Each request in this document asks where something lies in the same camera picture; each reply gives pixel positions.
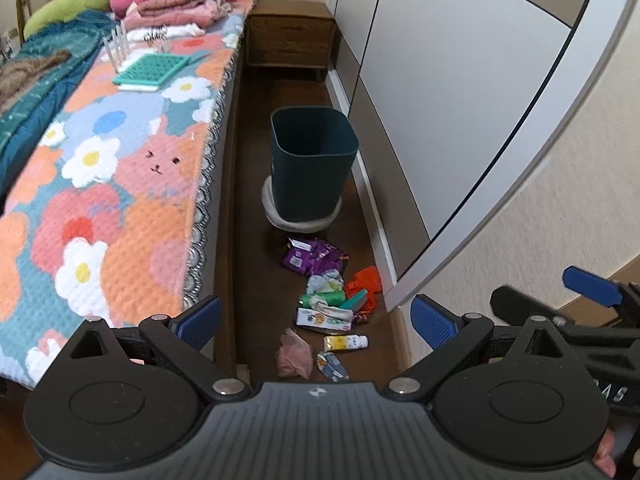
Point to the crumpled silver white wrapper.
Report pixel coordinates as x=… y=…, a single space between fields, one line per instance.
x=328 y=281

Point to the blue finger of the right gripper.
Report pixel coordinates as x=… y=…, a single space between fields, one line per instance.
x=592 y=286

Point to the person's right hand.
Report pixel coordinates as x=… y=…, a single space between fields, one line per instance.
x=603 y=458

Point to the orange foam fruit net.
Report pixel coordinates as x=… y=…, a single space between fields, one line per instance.
x=368 y=279

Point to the yellow white bottle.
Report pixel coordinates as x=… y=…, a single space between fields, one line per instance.
x=345 y=343

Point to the teal blanket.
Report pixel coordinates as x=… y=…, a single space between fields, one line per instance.
x=23 y=125

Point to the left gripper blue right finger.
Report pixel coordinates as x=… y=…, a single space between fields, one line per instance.
x=435 y=324

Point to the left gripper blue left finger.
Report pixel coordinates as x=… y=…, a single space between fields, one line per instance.
x=199 y=324

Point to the clear tube rack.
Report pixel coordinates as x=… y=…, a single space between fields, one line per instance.
x=116 y=47

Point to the red plastic bag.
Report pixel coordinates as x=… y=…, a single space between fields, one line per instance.
x=363 y=315

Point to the folded pink blanket pile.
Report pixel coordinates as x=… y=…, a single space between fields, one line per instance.
x=155 y=17

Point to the teal grid tray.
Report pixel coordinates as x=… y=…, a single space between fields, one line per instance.
x=150 y=71

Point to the dark teal trash bin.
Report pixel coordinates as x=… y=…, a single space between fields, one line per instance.
x=312 y=152

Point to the green cylindrical can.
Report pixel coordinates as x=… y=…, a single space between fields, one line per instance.
x=334 y=298

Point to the floral quilted bed cover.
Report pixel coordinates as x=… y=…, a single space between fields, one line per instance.
x=116 y=212

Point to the wooden nightstand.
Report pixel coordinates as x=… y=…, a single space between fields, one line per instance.
x=291 y=34

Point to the brown fuzzy blanket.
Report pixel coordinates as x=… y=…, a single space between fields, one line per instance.
x=19 y=76

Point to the purple snack bag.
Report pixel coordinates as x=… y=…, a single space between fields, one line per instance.
x=314 y=257

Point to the wooden bed frame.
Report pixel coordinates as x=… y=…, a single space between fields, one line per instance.
x=220 y=279

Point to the small blue white wrapper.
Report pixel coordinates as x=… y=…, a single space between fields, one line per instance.
x=331 y=367

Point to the green pillow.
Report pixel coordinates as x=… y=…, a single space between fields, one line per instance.
x=61 y=11

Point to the white cookie package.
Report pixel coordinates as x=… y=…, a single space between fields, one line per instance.
x=319 y=322

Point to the teal sponge block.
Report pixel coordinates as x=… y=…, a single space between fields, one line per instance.
x=355 y=302

